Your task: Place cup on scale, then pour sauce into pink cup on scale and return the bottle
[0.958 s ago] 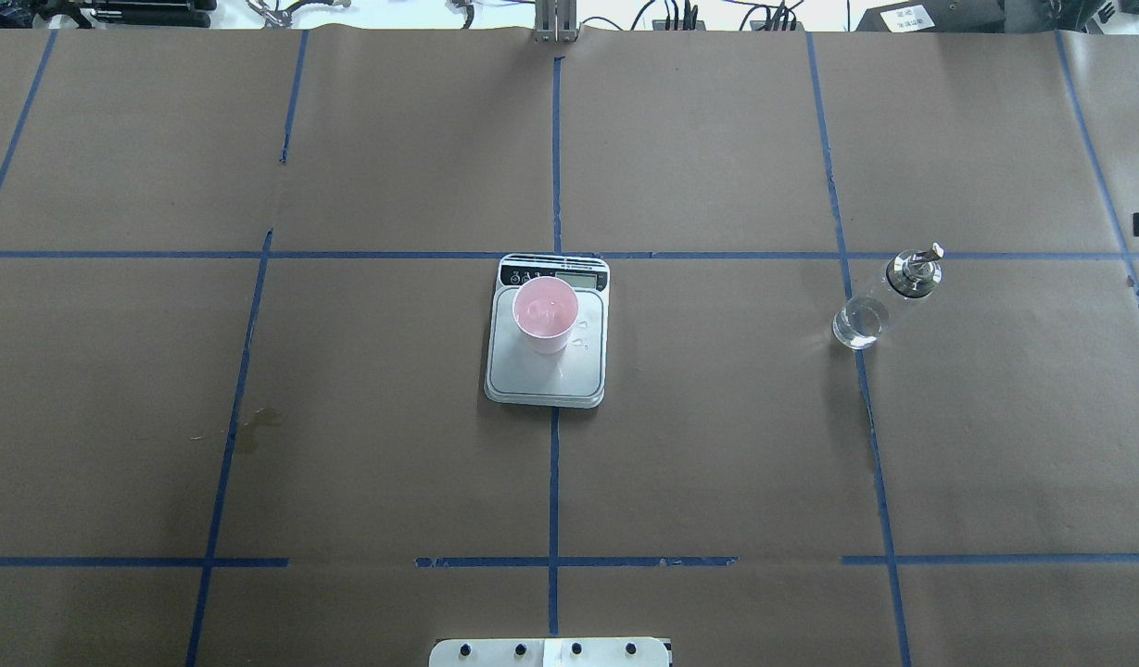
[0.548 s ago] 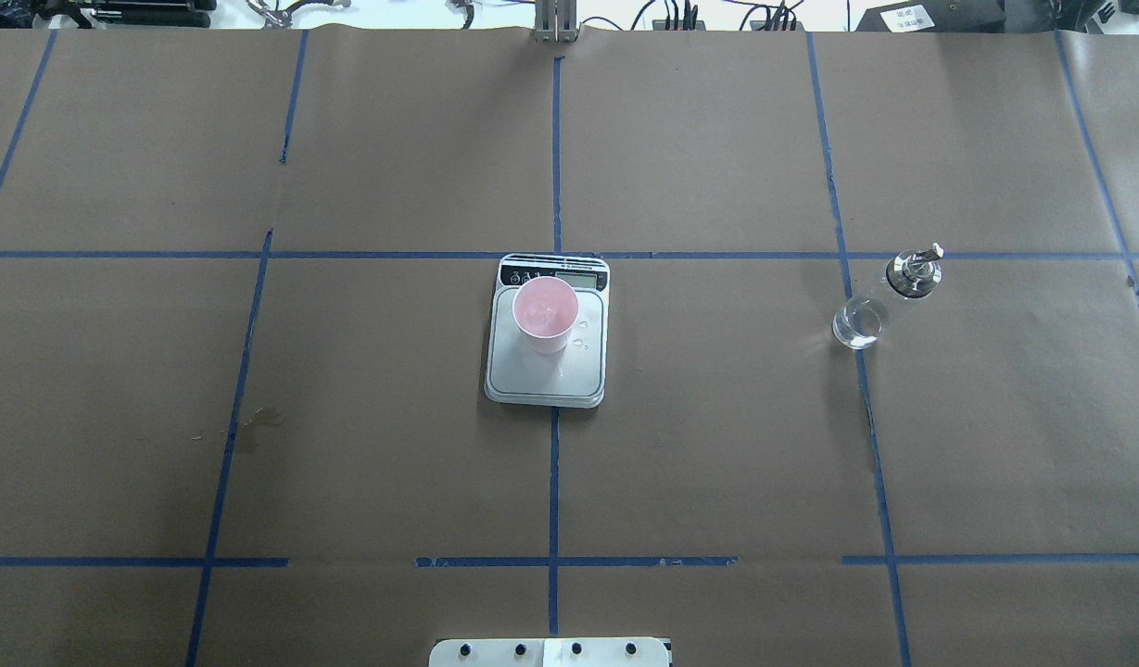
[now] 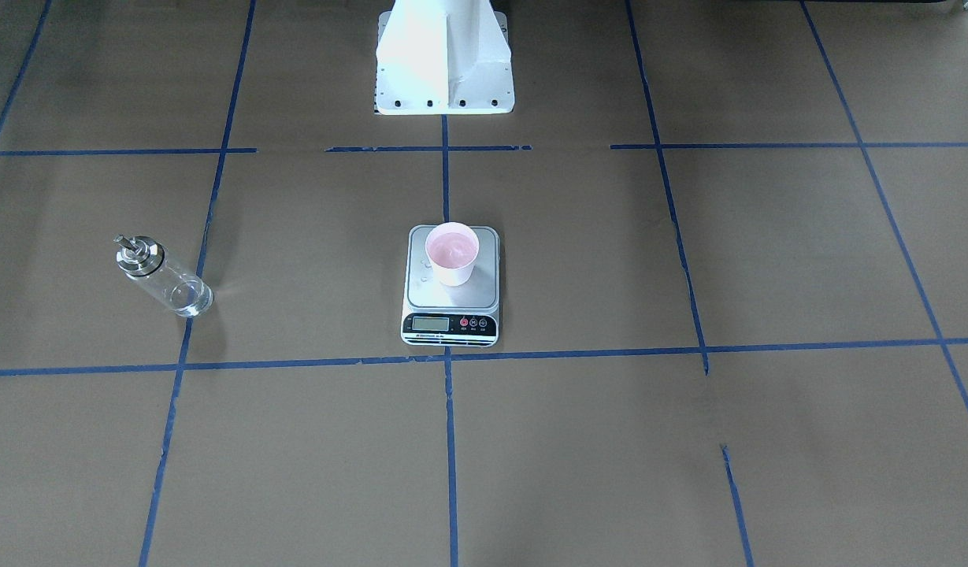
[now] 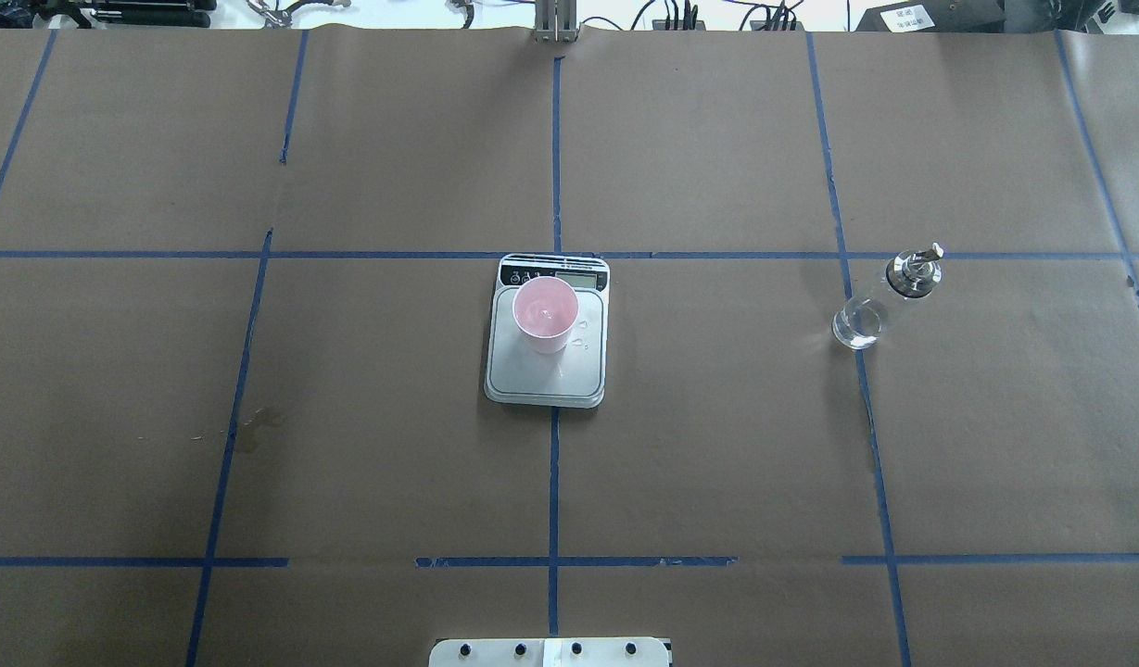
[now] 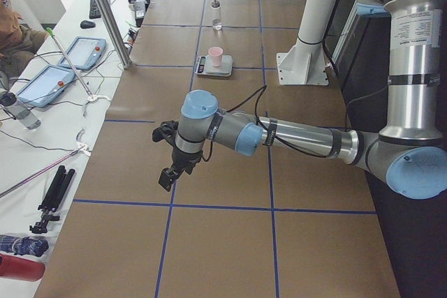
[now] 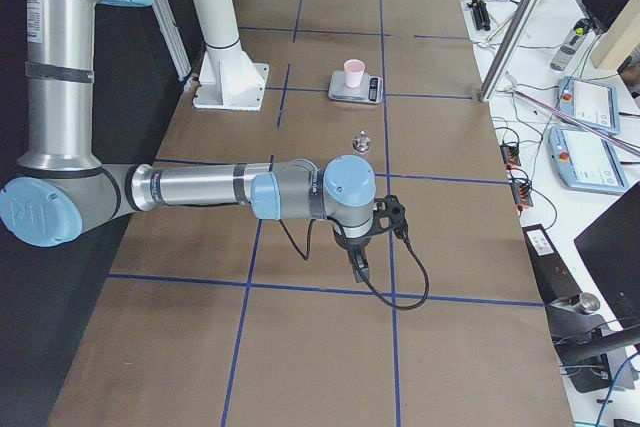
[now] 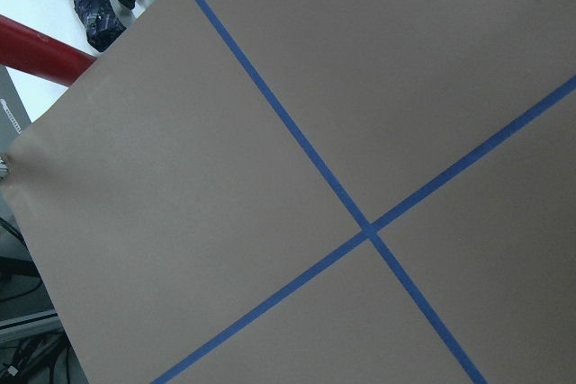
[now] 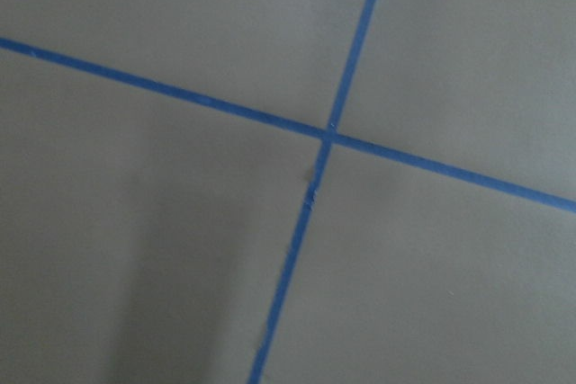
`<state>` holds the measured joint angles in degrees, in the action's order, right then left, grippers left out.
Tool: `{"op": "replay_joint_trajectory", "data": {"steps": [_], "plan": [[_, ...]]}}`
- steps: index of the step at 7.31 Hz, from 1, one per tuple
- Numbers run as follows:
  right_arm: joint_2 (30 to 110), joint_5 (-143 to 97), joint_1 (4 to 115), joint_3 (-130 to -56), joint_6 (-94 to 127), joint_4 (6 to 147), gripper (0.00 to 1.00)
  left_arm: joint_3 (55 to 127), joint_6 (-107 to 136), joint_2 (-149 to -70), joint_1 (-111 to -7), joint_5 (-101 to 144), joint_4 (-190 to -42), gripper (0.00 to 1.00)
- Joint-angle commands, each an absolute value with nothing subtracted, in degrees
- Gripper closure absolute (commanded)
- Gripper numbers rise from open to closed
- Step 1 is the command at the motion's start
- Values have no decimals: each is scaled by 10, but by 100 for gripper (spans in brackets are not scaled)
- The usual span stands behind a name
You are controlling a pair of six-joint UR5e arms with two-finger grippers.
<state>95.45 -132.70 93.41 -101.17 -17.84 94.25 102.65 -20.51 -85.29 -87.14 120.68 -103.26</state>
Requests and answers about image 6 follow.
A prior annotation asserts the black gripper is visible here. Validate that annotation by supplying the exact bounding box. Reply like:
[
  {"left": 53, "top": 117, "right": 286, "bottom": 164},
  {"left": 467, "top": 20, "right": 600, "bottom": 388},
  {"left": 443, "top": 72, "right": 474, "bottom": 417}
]
[{"left": 333, "top": 226, "right": 371, "bottom": 283}]

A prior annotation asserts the clear glass sauce bottle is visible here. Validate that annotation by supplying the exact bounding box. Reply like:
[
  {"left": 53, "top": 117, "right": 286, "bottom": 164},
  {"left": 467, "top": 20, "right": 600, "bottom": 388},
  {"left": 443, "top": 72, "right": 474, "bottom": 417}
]
[{"left": 352, "top": 130, "right": 371, "bottom": 157}]

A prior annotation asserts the pink plastic cup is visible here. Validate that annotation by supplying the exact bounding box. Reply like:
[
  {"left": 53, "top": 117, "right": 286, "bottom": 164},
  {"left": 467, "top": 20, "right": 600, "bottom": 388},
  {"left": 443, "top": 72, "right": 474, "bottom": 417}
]
[{"left": 343, "top": 58, "right": 366, "bottom": 89}]

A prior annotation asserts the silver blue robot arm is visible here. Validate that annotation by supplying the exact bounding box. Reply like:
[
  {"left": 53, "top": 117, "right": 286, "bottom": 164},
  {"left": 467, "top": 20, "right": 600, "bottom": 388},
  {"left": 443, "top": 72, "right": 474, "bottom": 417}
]
[{"left": 1, "top": 0, "right": 381, "bottom": 281}]

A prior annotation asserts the white digital kitchen scale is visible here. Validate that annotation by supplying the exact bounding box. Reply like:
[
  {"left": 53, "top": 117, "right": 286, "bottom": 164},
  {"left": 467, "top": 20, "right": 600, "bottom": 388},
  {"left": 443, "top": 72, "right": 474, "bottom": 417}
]
[{"left": 328, "top": 70, "right": 384, "bottom": 104}]

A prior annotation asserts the orange black connector block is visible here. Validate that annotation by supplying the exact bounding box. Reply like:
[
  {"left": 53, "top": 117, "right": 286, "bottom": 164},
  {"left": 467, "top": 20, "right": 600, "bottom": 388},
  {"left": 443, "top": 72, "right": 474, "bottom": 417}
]
[{"left": 499, "top": 142, "right": 521, "bottom": 169}]

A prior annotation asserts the black power adapter box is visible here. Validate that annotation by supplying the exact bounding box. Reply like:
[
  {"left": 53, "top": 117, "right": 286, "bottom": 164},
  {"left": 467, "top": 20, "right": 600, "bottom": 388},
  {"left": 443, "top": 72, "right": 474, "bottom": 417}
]
[{"left": 522, "top": 224, "right": 582, "bottom": 304}]

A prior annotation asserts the near blue teach pendant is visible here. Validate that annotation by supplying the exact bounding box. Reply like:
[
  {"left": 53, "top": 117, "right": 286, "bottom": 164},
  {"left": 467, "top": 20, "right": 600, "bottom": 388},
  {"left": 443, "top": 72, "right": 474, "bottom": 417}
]
[{"left": 548, "top": 126, "right": 630, "bottom": 195}]

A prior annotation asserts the blue teach pendant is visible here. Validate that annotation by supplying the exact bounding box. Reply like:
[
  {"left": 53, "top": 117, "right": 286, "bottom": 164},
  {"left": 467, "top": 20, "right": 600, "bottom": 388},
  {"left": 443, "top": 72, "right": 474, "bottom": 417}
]
[
  {"left": 558, "top": 76, "right": 620, "bottom": 134},
  {"left": 548, "top": 126, "right": 630, "bottom": 195}
]

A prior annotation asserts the black folded tripod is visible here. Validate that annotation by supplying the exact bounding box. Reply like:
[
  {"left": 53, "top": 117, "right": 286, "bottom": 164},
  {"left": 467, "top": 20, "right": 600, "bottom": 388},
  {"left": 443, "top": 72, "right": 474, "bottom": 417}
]
[{"left": 468, "top": 0, "right": 491, "bottom": 31}]

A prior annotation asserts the far blue teach pendant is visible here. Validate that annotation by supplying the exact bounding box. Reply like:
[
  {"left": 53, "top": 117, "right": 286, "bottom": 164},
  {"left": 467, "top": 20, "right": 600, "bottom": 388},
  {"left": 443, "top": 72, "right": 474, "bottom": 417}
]
[{"left": 558, "top": 76, "right": 620, "bottom": 134}]

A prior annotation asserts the pink grabber stick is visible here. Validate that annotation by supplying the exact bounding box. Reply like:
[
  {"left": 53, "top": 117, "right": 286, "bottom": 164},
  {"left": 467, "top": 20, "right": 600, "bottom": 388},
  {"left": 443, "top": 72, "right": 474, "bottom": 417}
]
[{"left": 507, "top": 74, "right": 639, "bottom": 157}]

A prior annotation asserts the clear water bottle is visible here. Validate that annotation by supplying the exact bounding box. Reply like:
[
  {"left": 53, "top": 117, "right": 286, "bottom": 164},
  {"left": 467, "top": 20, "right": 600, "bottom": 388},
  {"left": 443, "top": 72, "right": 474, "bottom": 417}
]
[{"left": 549, "top": 18, "right": 594, "bottom": 72}]

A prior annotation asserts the black camera cable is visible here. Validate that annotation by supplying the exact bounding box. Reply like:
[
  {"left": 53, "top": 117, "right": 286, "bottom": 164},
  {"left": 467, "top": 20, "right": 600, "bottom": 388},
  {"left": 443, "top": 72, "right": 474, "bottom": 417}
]
[{"left": 277, "top": 219, "right": 431, "bottom": 311}]

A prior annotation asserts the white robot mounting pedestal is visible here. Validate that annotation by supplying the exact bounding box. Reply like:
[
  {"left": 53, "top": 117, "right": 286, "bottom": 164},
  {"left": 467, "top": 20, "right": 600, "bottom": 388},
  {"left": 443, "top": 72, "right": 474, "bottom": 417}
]
[{"left": 193, "top": 0, "right": 269, "bottom": 111}]

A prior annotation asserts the aluminium frame post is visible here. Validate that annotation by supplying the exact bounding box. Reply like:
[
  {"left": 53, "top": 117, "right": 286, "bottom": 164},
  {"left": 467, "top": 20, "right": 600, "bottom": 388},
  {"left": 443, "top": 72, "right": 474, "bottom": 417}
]
[{"left": 479, "top": 0, "right": 541, "bottom": 102}]

